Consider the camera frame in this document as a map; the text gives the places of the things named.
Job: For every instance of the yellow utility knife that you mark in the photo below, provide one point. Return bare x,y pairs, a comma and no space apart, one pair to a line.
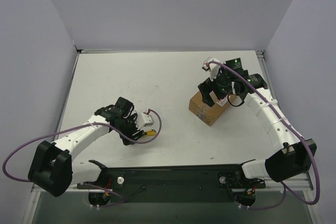
149,133

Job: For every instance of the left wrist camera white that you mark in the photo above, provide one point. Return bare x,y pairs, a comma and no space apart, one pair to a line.
145,120

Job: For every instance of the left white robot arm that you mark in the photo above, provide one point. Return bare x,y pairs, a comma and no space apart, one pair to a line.
52,167

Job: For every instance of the aluminium front rail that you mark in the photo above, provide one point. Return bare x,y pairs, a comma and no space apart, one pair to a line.
301,182

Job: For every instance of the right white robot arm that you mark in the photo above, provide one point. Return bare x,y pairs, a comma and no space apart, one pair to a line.
292,153

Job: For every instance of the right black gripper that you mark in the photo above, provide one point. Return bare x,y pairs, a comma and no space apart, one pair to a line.
209,91

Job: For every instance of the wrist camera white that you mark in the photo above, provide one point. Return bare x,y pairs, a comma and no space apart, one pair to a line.
145,120
212,65

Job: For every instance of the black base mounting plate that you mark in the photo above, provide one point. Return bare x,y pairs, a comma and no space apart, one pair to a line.
176,184

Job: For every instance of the brown cardboard express box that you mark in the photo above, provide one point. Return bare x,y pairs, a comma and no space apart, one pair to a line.
210,114

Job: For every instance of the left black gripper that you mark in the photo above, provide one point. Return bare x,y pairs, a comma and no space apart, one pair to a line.
130,131

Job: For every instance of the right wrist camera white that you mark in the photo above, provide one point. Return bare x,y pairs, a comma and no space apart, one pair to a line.
212,65

